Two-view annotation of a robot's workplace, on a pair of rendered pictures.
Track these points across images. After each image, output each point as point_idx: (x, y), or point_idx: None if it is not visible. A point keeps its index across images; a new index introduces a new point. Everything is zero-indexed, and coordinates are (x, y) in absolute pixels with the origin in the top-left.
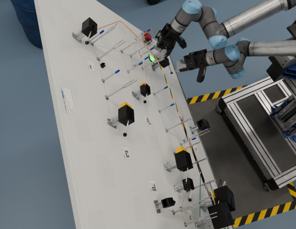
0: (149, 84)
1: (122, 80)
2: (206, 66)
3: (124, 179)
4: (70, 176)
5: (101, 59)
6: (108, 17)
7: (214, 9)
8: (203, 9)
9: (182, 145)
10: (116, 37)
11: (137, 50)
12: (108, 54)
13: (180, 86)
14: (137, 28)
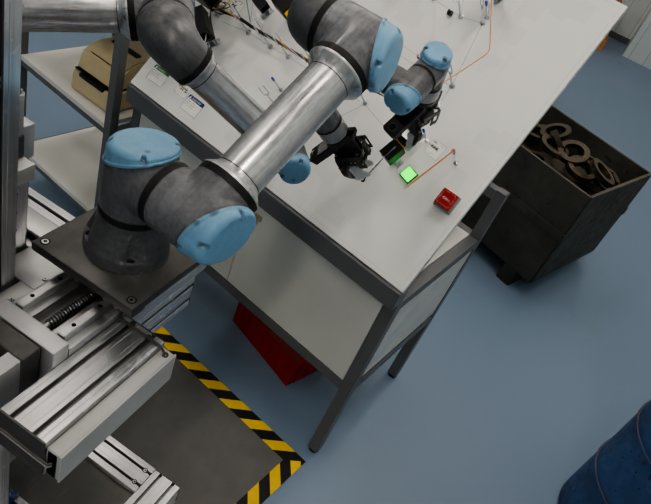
0: (381, 109)
1: (416, 41)
2: (326, 145)
3: None
4: None
5: (458, 22)
6: (511, 112)
7: (402, 92)
8: (417, 67)
9: (278, 92)
10: (475, 98)
11: (438, 142)
12: (458, 47)
13: (324, 235)
14: (472, 202)
